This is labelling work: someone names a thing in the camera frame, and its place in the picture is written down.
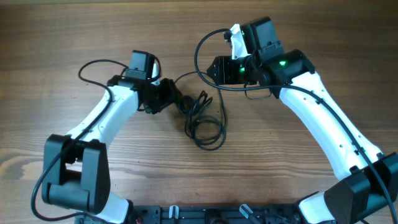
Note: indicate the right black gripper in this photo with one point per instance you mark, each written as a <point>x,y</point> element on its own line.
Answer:
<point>224,65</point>

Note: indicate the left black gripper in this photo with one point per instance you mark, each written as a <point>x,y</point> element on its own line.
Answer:
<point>170,95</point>

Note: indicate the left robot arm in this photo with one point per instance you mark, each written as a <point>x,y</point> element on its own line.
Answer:
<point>76,170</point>

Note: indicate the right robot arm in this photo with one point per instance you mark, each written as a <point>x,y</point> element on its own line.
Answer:
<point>367,178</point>

